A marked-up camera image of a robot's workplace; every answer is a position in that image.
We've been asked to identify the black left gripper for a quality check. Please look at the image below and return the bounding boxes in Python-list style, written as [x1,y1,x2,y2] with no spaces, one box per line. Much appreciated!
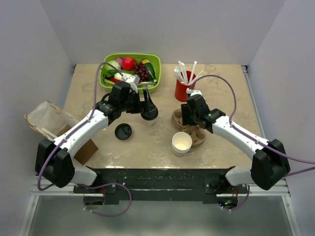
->
[120,88,156,114]

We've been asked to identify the black coffee cup lid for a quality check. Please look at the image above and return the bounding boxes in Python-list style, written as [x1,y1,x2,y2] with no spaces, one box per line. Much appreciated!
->
[141,104,158,121]
[115,123,132,140]

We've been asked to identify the white paper coffee cup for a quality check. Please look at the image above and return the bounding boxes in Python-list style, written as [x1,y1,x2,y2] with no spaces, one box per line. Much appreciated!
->
[143,118,157,127]

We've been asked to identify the brown paper takeout bag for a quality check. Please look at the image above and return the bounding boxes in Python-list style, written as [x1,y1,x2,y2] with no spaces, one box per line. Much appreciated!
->
[24,101,98,165]

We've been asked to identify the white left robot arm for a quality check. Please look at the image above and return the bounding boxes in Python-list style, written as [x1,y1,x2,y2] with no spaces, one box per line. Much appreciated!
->
[35,82,158,193]

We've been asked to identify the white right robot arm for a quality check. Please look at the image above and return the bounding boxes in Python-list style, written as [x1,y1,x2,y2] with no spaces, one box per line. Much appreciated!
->
[181,94,290,193]

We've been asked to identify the green plastic produce bin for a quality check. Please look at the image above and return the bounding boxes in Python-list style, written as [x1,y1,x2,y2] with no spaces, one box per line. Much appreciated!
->
[99,53,161,94]

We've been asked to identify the brown pulp cup carrier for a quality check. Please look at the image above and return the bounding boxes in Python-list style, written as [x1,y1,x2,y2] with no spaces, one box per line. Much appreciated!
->
[171,109,206,148]

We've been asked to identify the red straw holder cup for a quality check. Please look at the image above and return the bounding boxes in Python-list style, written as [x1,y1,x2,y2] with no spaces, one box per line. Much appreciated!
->
[174,71,196,102]

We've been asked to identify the white wrapped straw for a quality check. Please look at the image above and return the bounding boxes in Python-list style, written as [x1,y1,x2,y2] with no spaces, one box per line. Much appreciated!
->
[189,61,197,83]
[188,71,203,86]
[174,68,187,85]
[178,60,188,84]

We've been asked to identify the stack of white paper cups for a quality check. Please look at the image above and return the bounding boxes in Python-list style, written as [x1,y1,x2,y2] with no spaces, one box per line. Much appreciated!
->
[172,132,192,157]

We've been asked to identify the purple toy grapes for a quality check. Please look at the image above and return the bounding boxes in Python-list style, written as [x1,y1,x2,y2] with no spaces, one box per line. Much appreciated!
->
[133,62,151,82]

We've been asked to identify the green toy cucumber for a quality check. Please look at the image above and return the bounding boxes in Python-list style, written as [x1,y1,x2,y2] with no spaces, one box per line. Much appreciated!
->
[144,62,156,80]

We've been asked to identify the white toy radish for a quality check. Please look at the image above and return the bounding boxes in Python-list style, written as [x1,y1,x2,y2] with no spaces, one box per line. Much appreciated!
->
[114,72,132,81]

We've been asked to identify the red toy apple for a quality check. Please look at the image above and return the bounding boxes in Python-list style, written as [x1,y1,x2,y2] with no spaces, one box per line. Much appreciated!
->
[121,57,136,71]

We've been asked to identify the purple toy onion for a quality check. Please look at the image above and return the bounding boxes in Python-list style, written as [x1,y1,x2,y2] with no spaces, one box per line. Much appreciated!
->
[116,57,123,64]

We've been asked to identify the green toy cabbage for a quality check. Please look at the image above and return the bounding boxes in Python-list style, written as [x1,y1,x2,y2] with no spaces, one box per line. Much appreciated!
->
[104,60,121,71]

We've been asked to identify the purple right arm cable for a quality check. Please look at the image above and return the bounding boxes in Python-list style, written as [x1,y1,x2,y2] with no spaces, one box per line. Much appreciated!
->
[188,75,315,212]

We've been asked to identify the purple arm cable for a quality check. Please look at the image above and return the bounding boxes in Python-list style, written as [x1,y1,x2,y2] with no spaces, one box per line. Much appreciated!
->
[36,61,132,217]
[188,75,315,212]

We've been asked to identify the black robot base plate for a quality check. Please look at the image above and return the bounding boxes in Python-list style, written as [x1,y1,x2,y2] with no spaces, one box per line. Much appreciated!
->
[73,168,247,205]

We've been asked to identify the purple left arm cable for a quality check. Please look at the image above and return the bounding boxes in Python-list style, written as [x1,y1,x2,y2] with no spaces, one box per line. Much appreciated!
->
[36,61,132,217]

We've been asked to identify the aluminium frame rail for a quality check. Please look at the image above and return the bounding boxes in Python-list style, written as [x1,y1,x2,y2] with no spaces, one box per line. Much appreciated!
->
[241,65,302,236]

